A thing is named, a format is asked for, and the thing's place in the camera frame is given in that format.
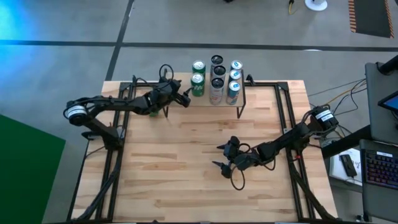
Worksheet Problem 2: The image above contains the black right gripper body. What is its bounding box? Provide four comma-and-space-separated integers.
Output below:
224, 136, 261, 171

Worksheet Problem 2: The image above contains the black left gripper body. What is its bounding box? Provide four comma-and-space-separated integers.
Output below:
150, 80, 182, 108

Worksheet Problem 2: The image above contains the white Celsius Peach Vibe can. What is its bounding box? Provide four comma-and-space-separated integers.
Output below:
210, 54, 224, 67
212, 64, 227, 79
208, 77, 225, 106

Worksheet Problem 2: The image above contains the wooden shelf with black legs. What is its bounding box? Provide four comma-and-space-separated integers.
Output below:
160, 69, 248, 120

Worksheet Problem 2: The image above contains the white paper sheet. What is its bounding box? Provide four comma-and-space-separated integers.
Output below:
329, 148, 363, 187

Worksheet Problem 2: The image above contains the black remote control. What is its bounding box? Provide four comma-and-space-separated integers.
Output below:
339, 154, 358, 178

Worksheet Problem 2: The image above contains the white round base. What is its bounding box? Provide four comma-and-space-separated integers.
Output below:
304, 0, 328, 12

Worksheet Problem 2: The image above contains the black tablet with blue screen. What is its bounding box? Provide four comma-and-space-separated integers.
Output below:
377, 91, 398, 113

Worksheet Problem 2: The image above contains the green floor mat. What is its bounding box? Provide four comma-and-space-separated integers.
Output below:
0, 114, 67, 224

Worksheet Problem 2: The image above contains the black pole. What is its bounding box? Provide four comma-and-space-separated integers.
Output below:
376, 55, 398, 76

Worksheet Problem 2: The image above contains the black mat with orange edge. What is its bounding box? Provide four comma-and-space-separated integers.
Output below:
348, 0, 395, 39

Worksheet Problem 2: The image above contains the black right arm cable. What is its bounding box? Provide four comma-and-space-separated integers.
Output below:
229, 142, 277, 191

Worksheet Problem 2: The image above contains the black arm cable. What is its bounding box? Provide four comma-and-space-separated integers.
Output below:
132, 63, 175, 86
229, 142, 277, 191

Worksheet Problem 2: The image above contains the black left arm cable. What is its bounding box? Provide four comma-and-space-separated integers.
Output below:
132, 63, 175, 86

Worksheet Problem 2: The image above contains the black floor cable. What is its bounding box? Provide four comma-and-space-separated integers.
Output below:
307, 78, 368, 131

